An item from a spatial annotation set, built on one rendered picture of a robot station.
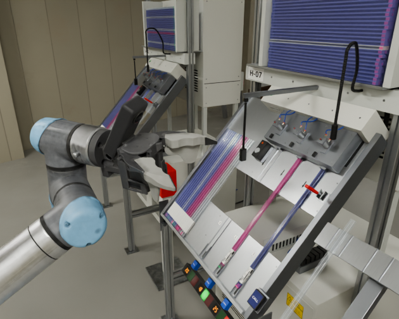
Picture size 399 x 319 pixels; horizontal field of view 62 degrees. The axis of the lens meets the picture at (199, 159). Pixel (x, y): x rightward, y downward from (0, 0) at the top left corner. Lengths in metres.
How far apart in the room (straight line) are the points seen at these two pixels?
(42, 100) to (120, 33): 1.48
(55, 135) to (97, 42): 4.50
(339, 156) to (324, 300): 0.56
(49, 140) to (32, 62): 4.17
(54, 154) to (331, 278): 1.17
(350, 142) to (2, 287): 0.97
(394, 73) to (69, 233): 0.94
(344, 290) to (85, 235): 1.10
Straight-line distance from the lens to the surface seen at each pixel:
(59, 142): 0.66
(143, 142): 0.57
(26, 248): 0.62
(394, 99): 1.16
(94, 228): 0.59
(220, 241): 1.32
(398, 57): 1.12
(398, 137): 1.20
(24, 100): 4.85
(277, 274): 1.12
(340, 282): 1.50
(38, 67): 4.86
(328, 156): 1.15
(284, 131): 1.30
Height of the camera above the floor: 1.57
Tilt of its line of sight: 22 degrees down
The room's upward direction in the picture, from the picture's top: straight up
